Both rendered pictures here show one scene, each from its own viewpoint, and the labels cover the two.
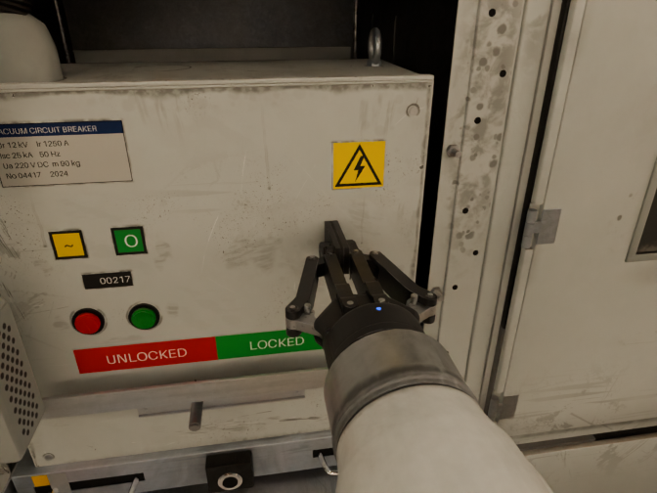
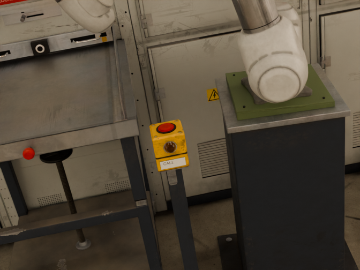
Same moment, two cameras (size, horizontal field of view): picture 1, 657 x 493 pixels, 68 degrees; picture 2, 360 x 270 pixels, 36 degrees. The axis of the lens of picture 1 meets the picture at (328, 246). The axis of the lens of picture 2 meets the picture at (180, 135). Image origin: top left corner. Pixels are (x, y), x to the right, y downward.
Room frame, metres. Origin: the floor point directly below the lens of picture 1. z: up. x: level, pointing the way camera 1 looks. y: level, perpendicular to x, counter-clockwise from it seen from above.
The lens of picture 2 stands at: (-1.48, -0.52, 1.55)
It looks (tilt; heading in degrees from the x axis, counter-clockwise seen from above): 30 degrees down; 6
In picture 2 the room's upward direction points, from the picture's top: 9 degrees counter-clockwise
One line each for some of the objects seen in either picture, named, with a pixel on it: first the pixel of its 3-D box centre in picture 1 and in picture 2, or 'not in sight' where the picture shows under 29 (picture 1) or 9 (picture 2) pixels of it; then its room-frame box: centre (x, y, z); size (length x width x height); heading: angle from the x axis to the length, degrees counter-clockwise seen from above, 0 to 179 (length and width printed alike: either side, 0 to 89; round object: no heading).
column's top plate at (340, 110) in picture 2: not in sight; (276, 95); (0.13, -0.69, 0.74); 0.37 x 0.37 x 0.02; 3
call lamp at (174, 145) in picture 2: not in sight; (170, 148); (-0.34, -0.38, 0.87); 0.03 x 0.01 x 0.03; 99
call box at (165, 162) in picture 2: not in sight; (169, 145); (-0.29, -0.37, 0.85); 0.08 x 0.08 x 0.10; 9
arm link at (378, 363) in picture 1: (397, 404); not in sight; (0.23, -0.04, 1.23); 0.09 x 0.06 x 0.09; 99
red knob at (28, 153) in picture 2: not in sight; (29, 151); (-0.19, 0.03, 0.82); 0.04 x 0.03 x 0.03; 9
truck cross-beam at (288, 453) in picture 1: (231, 450); (40, 44); (0.48, 0.14, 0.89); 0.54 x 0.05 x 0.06; 99
